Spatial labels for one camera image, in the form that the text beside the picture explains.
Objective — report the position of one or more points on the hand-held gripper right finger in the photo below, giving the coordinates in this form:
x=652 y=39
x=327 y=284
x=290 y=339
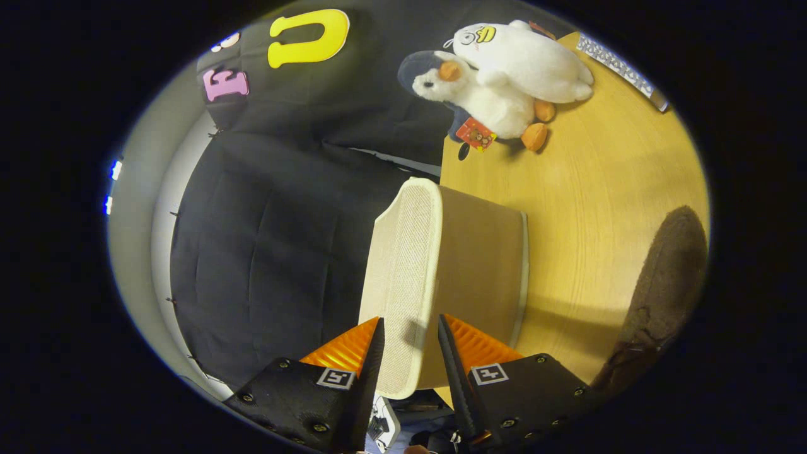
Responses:
x=457 y=378

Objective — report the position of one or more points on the grey patterned booklet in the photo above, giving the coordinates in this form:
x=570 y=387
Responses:
x=621 y=66

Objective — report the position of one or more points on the white duck plush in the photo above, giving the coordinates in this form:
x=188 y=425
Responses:
x=536 y=63

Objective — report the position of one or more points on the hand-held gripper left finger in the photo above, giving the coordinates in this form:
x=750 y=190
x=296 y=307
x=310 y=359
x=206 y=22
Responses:
x=372 y=378

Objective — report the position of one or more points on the black backdrop cloth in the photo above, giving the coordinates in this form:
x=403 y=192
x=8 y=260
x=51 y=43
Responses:
x=284 y=221

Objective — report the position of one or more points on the beige fabric storage box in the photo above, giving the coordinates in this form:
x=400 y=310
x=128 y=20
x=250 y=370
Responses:
x=479 y=265

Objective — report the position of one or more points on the grey and white penguin plush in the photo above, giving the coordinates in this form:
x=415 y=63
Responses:
x=498 y=107

